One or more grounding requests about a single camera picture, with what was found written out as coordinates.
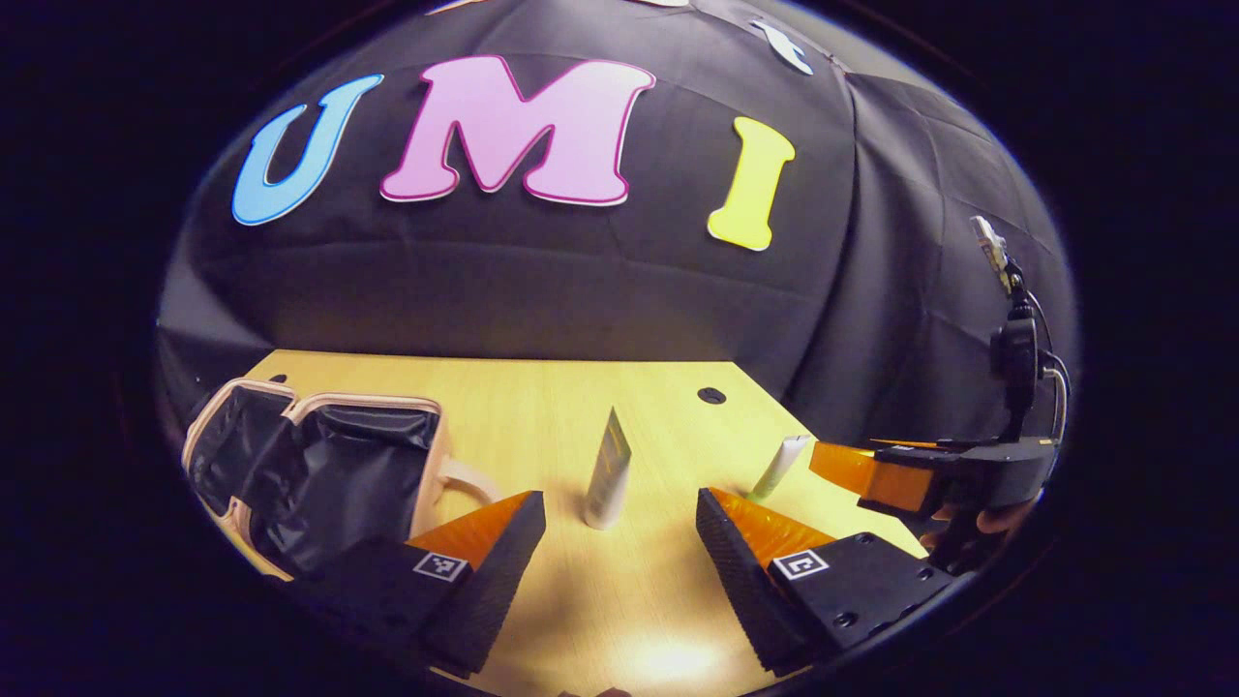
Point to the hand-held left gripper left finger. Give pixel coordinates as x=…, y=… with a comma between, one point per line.
x=503, y=566

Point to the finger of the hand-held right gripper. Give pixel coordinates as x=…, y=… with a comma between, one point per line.
x=929, y=445
x=871, y=479

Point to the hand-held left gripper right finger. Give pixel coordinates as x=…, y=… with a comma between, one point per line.
x=736, y=571

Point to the small white tube green cap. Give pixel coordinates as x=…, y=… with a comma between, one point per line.
x=779, y=467

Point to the large white skin care tube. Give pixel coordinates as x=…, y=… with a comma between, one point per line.
x=608, y=474

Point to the pink suitcase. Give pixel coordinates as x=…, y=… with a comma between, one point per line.
x=339, y=474

